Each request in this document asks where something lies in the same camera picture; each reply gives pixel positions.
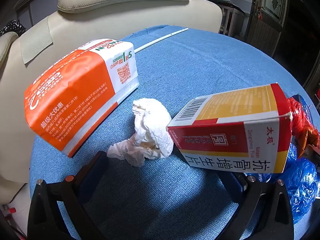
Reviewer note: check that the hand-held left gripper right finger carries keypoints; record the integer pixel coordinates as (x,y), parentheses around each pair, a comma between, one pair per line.
(235,182)

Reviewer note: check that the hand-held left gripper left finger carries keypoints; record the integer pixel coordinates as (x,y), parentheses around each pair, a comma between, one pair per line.
(96,171)

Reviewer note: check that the red yellow medicine box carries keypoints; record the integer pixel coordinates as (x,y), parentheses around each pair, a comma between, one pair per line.
(240,135)

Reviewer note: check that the crumpled white tissue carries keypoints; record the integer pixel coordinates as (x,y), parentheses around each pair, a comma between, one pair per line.
(147,132)

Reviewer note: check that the blue plastic bag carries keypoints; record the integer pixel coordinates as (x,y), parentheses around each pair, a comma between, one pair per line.
(300,180)

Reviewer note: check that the orange white paper bag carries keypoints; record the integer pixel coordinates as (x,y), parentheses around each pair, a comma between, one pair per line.
(75,90)

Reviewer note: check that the red plastic bag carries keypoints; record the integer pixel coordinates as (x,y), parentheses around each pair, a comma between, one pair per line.
(296,115)

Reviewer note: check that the white thin stick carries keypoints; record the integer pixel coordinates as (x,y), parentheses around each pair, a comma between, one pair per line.
(160,39)

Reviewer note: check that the beige leather chair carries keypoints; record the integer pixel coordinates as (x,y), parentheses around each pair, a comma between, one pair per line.
(6,45)
(125,12)

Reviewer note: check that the wooden slatted crib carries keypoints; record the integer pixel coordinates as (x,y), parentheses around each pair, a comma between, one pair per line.
(228,20)

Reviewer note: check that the dark floral cloth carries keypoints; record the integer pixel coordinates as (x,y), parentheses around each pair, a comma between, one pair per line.
(10,27)

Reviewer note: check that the dark wooden glass door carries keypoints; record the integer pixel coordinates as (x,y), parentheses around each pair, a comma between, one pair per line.
(268,12)

